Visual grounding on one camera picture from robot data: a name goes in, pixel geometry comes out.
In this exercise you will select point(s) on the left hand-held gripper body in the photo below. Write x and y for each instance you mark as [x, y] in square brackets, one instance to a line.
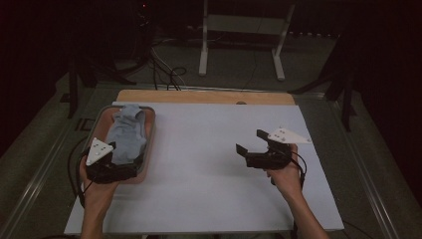
[98, 151]

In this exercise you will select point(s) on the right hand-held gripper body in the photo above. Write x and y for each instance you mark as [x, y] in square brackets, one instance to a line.
[275, 157]

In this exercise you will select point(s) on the light blue garment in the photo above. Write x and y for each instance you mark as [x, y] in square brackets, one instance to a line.
[127, 139]

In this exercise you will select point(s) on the pink plastic basin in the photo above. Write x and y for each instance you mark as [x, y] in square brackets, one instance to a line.
[99, 127]

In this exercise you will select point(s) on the person's right hand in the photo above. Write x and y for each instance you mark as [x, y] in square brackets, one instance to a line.
[287, 181]

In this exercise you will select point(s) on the person's left hand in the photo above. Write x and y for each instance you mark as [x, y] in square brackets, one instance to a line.
[96, 195]

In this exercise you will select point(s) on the white table board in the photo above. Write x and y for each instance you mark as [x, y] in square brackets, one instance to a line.
[205, 166]

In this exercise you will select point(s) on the black tripod stand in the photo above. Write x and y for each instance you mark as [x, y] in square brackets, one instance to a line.
[73, 93]
[346, 109]

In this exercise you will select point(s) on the white metal stand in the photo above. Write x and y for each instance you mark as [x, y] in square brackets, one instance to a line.
[245, 25]

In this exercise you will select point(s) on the black floor outlet frame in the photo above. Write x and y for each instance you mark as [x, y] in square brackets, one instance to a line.
[79, 124]

